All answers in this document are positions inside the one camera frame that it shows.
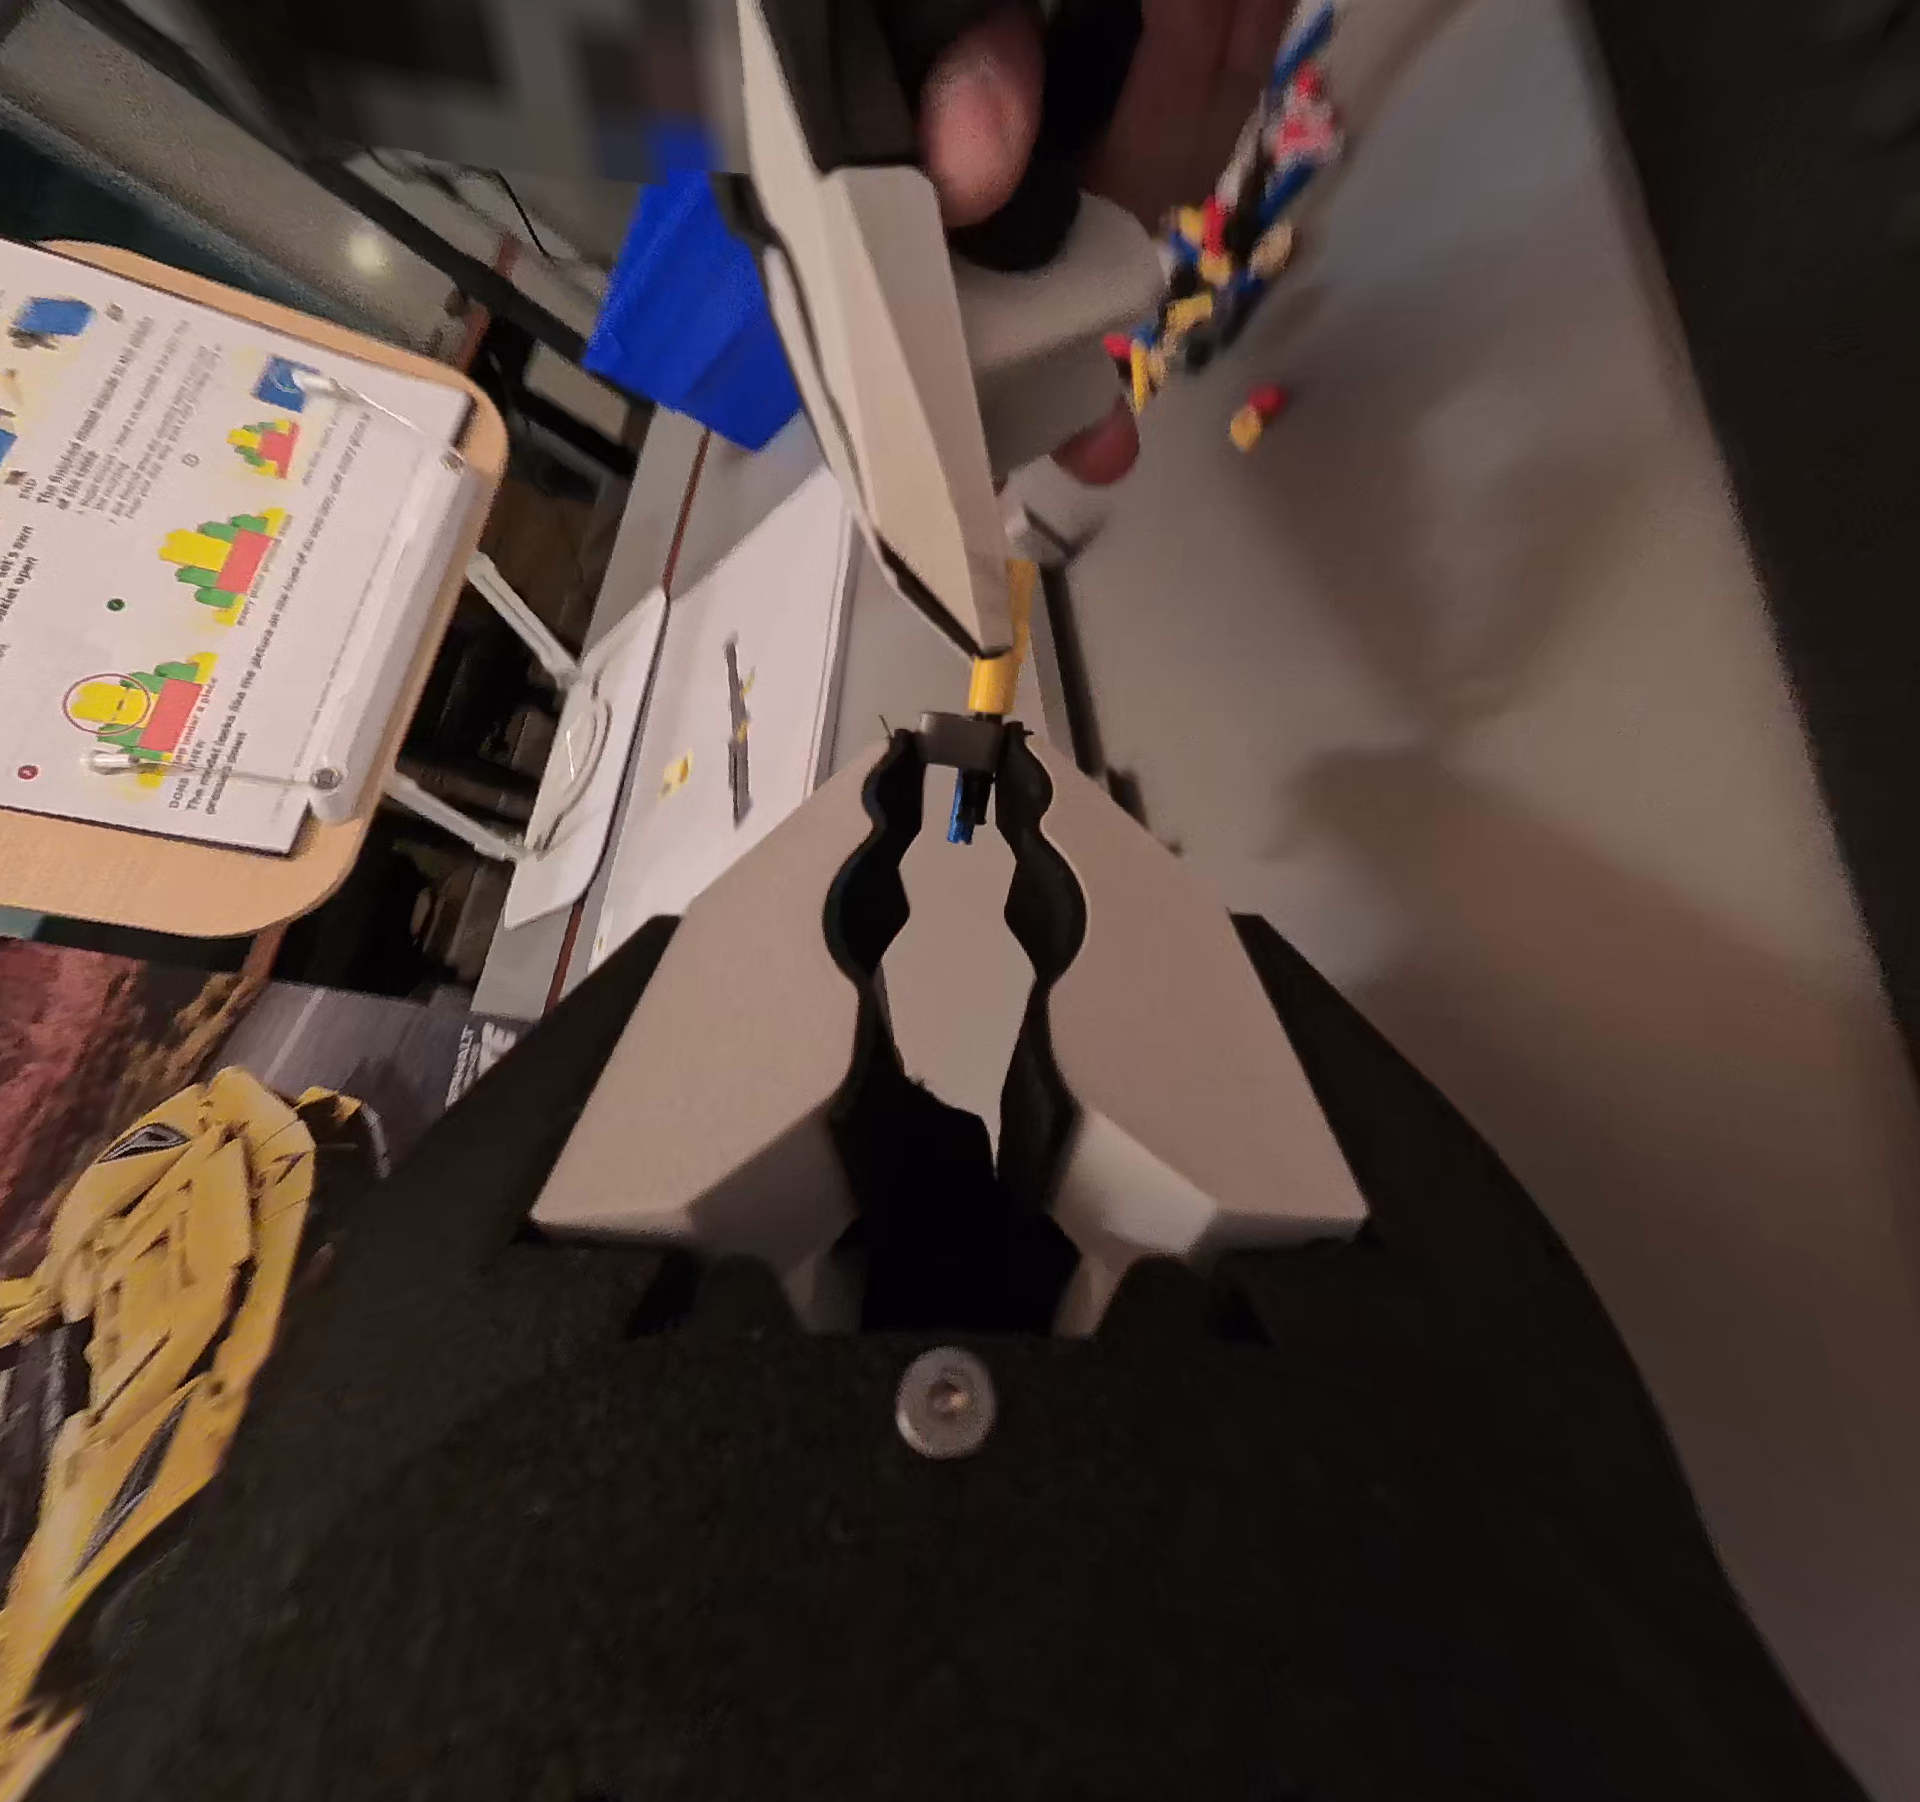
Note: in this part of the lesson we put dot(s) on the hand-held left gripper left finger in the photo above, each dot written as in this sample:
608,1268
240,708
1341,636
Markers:
706,1081

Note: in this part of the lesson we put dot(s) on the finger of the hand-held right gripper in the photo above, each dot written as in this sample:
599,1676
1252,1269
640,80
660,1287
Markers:
901,377

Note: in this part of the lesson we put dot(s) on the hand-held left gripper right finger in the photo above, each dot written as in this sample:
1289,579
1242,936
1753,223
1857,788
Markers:
1200,1081

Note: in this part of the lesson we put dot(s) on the yellow lego connector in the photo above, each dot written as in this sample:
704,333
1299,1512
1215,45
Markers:
993,670

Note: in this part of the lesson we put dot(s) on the blue lego pin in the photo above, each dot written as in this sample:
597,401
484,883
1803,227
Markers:
962,805

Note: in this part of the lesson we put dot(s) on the long grey lego beam assembly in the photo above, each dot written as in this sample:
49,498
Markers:
1095,722

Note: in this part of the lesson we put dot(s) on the pile of small colourful lego pieces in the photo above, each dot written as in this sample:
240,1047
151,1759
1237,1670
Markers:
1231,255

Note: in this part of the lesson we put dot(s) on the lego set box with yellow car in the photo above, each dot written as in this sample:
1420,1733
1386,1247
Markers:
151,1232

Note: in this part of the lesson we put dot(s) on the blue plastic bin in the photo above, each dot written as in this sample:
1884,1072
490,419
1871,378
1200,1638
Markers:
691,315

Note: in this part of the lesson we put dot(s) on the open instruction booklet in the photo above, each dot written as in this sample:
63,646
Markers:
750,631

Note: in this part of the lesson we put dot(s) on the wooden document board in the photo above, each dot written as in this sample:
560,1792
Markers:
151,888

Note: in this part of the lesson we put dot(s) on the printed instruction sheet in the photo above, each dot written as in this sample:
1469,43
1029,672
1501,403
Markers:
226,558

